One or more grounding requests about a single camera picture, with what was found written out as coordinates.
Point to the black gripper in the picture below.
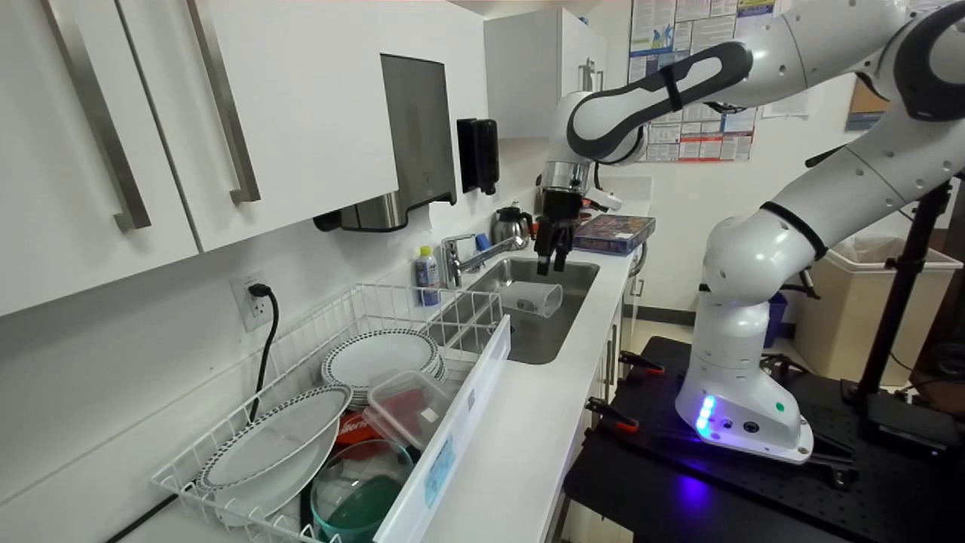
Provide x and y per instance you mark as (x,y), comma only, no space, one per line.
(560,210)

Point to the white plate with dotted rim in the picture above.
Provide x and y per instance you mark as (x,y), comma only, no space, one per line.
(275,438)

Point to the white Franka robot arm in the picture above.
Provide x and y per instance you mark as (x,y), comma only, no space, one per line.
(741,281)

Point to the stainless steel sink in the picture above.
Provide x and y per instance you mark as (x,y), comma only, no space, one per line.
(543,335)

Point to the white deep plate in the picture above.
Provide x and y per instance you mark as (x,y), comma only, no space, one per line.
(380,359)

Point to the clear plastic tub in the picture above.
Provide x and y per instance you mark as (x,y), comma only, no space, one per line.
(531,297)

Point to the steel coffee carafe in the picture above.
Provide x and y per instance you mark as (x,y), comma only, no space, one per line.
(511,231)

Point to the dark blue box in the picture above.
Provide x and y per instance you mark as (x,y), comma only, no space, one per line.
(614,235)

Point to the chrome faucet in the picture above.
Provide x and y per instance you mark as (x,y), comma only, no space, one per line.
(453,257)

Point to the black soap dispenser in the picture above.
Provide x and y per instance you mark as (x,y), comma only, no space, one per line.
(477,156)

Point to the stainless paper towel dispenser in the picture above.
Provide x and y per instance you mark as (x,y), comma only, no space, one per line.
(417,130)

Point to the clear plastic food container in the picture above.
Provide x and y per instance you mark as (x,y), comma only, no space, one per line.
(409,409)

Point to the white drain tray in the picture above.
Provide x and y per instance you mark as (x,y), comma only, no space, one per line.
(447,454)

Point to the white paper notice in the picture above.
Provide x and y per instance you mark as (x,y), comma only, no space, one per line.
(651,31)
(703,20)

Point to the red plastic item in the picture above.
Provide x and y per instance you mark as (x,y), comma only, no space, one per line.
(355,427)

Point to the black robot table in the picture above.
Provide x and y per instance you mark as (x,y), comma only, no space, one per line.
(703,494)

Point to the white upper cabinet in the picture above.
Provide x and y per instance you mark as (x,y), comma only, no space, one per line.
(301,100)

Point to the beige trash bin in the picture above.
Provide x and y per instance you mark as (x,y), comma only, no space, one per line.
(864,311)

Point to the paper notice with blue header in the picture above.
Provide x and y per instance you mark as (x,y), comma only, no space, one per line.
(755,7)

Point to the green glass bowl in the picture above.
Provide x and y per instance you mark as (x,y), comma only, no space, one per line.
(352,501)

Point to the orange framed poster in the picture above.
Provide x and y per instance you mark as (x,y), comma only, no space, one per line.
(864,110)

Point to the small white wall cabinet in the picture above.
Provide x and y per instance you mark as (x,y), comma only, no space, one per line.
(523,71)

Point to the white wall outlet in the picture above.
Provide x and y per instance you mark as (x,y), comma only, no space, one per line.
(245,308)

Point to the black camera stand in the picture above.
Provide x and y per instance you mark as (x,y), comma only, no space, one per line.
(906,292)

